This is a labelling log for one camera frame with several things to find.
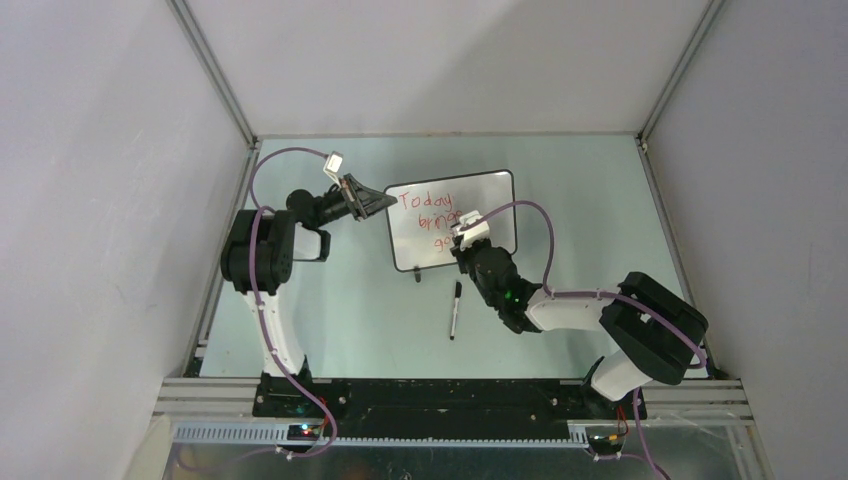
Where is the black whiteboard marker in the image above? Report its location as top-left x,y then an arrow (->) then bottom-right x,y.
449,281 -> 463,341

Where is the white board black frame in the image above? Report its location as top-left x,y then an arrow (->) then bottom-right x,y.
384,169 -> 516,272

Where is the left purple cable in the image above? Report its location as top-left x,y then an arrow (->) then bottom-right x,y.
172,146 -> 339,473

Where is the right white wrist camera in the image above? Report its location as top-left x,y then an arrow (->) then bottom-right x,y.
451,210 -> 490,251

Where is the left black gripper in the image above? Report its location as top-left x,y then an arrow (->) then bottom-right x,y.
313,173 -> 395,228

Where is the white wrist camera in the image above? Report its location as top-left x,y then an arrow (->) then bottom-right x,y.
323,151 -> 343,188
451,210 -> 490,251

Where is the aluminium frame rail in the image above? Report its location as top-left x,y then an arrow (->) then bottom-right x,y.
166,0 -> 257,147

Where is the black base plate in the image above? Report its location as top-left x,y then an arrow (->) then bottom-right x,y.
252,375 -> 647,440

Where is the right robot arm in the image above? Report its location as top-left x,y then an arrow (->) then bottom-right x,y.
451,239 -> 709,418

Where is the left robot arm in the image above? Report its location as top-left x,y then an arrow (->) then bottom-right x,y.
220,174 -> 398,378

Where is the grey cable duct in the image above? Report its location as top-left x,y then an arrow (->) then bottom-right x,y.
173,421 -> 589,449

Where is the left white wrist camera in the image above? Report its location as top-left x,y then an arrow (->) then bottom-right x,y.
323,151 -> 343,188

